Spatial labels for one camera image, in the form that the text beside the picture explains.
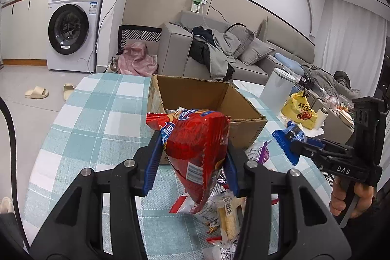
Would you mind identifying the grey sofa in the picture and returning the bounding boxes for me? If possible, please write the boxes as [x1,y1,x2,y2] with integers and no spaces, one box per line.
[158,10,316,87]

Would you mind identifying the grey coat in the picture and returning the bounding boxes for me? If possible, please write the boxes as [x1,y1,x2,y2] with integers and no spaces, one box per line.
[301,63,362,100]

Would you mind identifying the blue snack packet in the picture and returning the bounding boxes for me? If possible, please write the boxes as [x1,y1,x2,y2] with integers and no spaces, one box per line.
[272,121,307,165]

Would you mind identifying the pink cloth bundle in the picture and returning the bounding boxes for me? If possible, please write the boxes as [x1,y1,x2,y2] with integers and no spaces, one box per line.
[117,41,158,77]

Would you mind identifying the white curtain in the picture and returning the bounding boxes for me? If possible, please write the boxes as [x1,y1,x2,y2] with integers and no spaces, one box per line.
[321,0,390,82]

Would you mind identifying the white bowl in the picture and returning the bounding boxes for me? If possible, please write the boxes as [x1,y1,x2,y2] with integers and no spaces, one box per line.
[339,109,356,127]

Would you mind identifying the beige slipper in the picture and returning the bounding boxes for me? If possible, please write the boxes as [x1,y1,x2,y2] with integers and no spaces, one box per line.
[25,85,49,99]
[63,83,75,102]

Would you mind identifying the black cable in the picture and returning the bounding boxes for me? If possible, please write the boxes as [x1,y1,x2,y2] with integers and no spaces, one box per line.
[0,96,31,252]

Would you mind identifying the clear white snack packet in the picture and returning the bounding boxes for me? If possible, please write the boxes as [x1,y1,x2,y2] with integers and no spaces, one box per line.
[202,236,242,260]

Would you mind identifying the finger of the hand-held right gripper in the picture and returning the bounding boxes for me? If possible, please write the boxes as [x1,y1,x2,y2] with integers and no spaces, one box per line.
[289,137,352,154]
[299,150,351,172]

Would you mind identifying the brown cardboard box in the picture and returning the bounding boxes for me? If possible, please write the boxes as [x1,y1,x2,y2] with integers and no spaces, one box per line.
[149,74,268,164]

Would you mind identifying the purple white snack packet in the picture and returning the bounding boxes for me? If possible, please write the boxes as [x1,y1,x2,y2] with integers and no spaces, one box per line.
[245,141,271,164]

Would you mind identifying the white red snack packet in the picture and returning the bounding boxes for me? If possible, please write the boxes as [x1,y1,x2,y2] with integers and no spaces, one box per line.
[169,192,220,224]

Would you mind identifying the person's right hand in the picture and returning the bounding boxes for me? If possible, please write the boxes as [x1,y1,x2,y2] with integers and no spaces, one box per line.
[331,178,376,219]

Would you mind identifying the teal checked tablecloth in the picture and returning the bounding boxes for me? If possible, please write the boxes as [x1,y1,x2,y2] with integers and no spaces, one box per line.
[23,73,336,260]

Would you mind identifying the black white patterned bag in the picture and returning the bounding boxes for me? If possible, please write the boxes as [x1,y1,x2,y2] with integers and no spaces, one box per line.
[117,25,162,50]

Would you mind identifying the green white wall socket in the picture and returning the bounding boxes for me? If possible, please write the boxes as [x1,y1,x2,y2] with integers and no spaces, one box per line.
[190,0,208,13]

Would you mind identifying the small black tripod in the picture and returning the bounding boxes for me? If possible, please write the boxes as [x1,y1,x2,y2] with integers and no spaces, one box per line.
[300,75,315,96]

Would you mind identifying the person's right forearm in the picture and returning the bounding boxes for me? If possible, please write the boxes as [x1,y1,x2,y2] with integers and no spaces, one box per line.
[347,196,390,260]

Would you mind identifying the grey cushion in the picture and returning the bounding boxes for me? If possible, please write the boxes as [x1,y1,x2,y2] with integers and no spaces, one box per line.
[238,37,276,66]
[224,24,255,58]

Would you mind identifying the white trash bin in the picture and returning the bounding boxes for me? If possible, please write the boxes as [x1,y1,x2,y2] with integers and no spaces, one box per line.
[260,67,298,107]

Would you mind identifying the yellow wafer packet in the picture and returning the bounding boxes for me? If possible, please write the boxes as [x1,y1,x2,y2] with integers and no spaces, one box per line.
[215,191,245,243]

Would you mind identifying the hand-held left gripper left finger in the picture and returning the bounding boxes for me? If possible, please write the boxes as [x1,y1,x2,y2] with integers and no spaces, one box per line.
[29,130,167,260]

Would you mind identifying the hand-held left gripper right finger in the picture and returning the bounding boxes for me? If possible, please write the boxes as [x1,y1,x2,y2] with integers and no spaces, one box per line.
[223,141,353,260]

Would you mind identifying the white kitchen base cabinet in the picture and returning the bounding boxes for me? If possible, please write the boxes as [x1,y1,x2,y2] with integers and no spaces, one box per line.
[0,0,107,62]

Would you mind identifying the white washing machine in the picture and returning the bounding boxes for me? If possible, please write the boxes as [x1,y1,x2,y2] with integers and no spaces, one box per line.
[47,0,106,72]

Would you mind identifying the yellow plastic bag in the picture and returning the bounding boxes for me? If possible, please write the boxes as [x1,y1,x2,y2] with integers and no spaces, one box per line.
[281,91,318,130]

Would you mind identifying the red snack bag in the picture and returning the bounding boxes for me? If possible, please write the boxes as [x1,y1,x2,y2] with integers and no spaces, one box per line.
[146,108,231,215]

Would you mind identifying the light blue pillow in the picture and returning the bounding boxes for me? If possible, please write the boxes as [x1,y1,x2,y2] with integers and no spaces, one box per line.
[273,52,304,74]

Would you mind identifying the pile of dark grey clothes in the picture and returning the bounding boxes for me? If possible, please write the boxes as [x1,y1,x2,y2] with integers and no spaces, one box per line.
[188,25,237,80]

